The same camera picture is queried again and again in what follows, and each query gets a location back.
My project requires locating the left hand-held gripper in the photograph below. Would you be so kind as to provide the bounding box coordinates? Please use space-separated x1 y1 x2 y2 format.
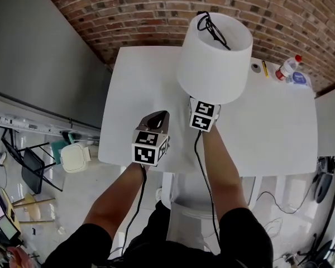
131 110 171 168

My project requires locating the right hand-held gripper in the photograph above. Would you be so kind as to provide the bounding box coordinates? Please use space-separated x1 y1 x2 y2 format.
188 95 222 133

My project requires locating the white table lamp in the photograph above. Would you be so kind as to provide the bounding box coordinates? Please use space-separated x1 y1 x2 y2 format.
176 11 254 106

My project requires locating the person's left forearm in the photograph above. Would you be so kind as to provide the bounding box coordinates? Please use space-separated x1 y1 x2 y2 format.
82 162 148 241

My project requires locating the person's right forearm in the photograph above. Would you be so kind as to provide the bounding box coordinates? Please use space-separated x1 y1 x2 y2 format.
200 127 251 217

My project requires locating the white desk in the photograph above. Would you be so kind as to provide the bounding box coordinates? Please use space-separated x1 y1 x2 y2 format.
97 46 321 178

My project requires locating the cream trash bin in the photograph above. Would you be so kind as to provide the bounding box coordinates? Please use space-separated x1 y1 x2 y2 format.
60 143 92 174

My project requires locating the white chair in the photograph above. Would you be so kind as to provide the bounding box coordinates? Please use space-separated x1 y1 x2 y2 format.
155 173 262 251

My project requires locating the green box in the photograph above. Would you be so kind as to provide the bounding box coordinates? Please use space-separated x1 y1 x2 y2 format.
50 132 74 165

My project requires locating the clear bottle with red cap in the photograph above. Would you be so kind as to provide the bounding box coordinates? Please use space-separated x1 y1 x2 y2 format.
275 55 303 82

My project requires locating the person's black shirt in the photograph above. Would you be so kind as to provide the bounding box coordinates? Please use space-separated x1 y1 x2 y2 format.
44 200 275 268

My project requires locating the black folding chair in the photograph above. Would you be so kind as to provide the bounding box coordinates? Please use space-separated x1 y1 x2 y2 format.
1 141 64 195

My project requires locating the white cubby shelf unit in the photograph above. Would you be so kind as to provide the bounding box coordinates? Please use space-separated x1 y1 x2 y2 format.
314 83 335 158

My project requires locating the grey round floor device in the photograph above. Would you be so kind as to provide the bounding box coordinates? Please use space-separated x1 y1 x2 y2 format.
313 171 335 205

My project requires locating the round wooden table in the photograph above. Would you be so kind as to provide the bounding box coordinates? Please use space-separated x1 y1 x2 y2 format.
0 186 56 232

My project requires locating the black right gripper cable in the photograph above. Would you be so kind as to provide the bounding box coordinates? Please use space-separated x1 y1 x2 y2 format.
193 130 222 251

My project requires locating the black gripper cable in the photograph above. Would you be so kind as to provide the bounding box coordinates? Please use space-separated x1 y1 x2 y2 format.
193 130 222 251
121 165 148 259

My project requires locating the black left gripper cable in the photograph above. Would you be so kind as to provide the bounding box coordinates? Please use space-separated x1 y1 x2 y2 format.
121 165 148 259

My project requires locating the black floor cable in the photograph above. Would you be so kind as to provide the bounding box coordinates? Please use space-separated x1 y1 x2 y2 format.
256 177 316 215

